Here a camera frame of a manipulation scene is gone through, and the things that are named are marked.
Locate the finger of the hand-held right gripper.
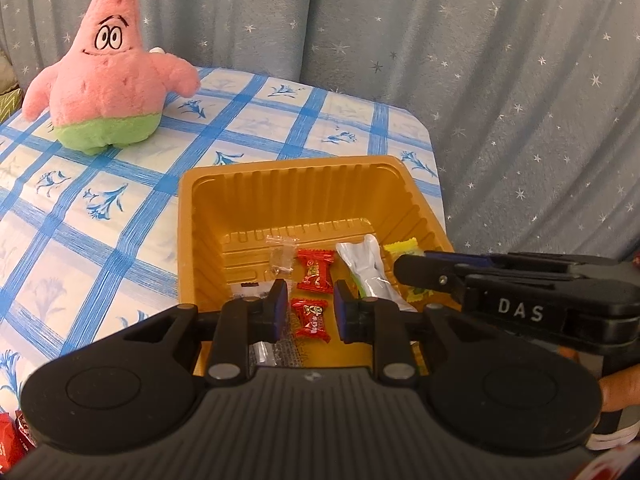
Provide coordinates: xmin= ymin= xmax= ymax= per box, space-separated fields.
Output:
xmin=424 ymin=251 xmax=511 ymax=268
xmin=392 ymin=253 xmax=468 ymax=311

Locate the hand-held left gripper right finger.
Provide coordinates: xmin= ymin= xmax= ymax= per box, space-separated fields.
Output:
xmin=334 ymin=279 xmax=506 ymax=386

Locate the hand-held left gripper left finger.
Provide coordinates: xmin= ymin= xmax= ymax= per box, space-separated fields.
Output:
xmin=107 ymin=279 xmax=291 ymax=387

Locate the yellow green candy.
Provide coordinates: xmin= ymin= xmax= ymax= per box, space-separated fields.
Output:
xmin=382 ymin=237 xmax=424 ymax=261

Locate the red candy with gold print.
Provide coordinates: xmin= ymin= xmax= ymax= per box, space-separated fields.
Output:
xmin=290 ymin=297 xmax=332 ymax=345

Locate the clear packet of black seeds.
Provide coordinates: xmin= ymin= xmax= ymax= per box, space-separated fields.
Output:
xmin=227 ymin=280 xmax=301 ymax=371

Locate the silver green snack wrapper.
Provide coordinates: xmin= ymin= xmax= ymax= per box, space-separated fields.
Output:
xmin=335 ymin=234 xmax=418 ymax=313

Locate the small clear-wrapped brown candy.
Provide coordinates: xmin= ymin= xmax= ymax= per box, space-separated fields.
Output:
xmin=265 ymin=234 xmax=300 ymax=281

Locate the yellow plastic tray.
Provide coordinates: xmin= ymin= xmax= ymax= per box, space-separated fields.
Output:
xmin=177 ymin=156 xmax=456 ymax=378

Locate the person's right hand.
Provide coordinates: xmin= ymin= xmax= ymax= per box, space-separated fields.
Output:
xmin=599 ymin=372 xmax=640 ymax=413

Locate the shiny red candy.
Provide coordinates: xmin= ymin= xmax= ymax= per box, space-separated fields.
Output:
xmin=295 ymin=249 xmax=336 ymax=295

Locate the red white printed cloth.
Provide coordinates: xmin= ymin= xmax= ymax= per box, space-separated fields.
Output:
xmin=575 ymin=447 xmax=638 ymax=480

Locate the blue checked tablecloth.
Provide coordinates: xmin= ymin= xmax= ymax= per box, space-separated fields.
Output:
xmin=0 ymin=65 xmax=441 ymax=421

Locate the grey star-patterned curtain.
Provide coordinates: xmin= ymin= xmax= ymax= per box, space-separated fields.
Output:
xmin=0 ymin=0 xmax=640 ymax=266

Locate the small dark red candy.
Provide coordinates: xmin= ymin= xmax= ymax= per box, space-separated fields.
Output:
xmin=15 ymin=409 xmax=40 ymax=448

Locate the pink star plush toy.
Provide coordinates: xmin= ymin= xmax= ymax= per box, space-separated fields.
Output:
xmin=21 ymin=0 xmax=202 ymax=156

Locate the long red snack packet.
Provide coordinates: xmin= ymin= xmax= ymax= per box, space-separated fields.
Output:
xmin=0 ymin=412 xmax=23 ymax=476

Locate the green leaf-patterned cushion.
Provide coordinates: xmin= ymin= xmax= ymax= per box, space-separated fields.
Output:
xmin=0 ymin=87 xmax=25 ymax=122

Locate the beige pillow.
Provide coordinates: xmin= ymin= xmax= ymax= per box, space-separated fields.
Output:
xmin=0 ymin=50 xmax=18 ymax=93

